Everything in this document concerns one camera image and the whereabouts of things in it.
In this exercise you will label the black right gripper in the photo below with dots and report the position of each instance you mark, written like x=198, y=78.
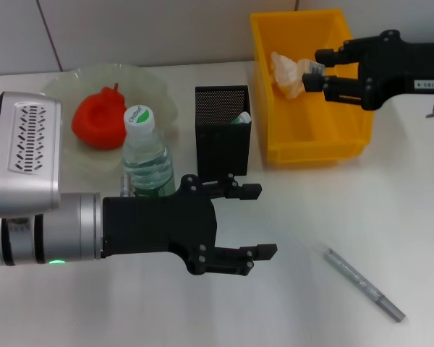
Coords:
x=394, y=65

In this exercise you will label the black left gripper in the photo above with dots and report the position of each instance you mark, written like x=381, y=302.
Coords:
x=155, y=224

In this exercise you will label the white paper ball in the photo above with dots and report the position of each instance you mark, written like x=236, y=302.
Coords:
x=285, y=72

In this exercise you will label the mint green utility knife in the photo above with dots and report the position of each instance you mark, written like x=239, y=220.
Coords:
x=244, y=117

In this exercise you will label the clear bottle with green label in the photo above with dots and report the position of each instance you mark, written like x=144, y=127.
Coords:
x=148, y=159

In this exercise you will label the grey pen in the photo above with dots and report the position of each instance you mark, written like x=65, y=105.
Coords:
x=365, y=286

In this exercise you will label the black mesh pen holder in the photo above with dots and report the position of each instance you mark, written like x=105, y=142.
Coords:
x=222, y=152

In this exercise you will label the pale green glass fruit plate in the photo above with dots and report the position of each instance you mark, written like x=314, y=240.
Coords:
x=148, y=83

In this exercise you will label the yellow plastic bin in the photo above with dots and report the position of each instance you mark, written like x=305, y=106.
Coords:
x=311, y=126

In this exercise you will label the silver left gripper connector stub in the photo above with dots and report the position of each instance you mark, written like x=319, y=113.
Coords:
x=124, y=184

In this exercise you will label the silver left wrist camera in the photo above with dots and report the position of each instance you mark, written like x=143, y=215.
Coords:
x=32, y=144

